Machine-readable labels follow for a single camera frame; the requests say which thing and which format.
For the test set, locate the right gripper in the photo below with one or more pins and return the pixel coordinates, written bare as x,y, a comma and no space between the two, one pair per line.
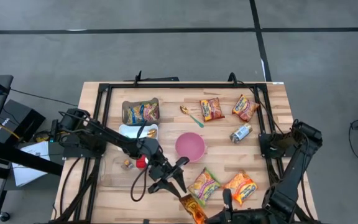
250,217

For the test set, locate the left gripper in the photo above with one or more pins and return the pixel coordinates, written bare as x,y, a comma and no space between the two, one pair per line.
159,168

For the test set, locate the orange chicken ramen packet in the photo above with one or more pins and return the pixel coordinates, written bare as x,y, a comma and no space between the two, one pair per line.
241,188

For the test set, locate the lime chili shrimp ramen packet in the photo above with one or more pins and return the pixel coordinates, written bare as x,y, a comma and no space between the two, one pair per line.
151,112
204,186

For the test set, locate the dark orange ramen packet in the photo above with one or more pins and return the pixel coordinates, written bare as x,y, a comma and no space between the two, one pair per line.
193,208

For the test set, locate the small glass spice jar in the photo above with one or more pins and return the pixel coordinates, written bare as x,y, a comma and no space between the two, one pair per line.
128,164

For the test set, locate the glass jar white lid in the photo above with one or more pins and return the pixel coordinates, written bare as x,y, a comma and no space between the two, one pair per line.
240,133

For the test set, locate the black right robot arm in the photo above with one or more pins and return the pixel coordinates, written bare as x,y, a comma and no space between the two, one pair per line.
291,183

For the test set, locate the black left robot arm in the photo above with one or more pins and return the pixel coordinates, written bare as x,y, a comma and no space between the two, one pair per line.
113,140

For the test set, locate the pink bowl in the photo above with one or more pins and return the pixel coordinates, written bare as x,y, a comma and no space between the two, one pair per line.
190,146

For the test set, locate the clear plastic bin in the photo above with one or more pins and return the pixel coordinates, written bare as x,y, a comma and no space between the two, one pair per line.
113,179

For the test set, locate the white plastic bin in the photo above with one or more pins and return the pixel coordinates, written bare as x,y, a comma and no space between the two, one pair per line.
129,130

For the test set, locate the grey translucent plastic bin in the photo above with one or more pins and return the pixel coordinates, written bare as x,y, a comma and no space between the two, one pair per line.
124,121

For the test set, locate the dark red ramen packet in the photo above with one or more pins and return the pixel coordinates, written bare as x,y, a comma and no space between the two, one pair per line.
211,109

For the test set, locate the orange red ramen packet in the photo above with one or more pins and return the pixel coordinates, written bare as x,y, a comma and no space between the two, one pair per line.
245,108

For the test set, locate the white paper sheet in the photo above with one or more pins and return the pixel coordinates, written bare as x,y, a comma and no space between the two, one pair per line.
26,168

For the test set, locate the black box white print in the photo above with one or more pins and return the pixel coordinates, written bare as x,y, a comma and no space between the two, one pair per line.
20,119

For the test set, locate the caster wheel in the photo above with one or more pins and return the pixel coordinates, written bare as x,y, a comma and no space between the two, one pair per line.
4,216

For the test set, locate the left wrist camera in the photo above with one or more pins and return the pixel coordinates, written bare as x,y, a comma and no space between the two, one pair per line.
149,146

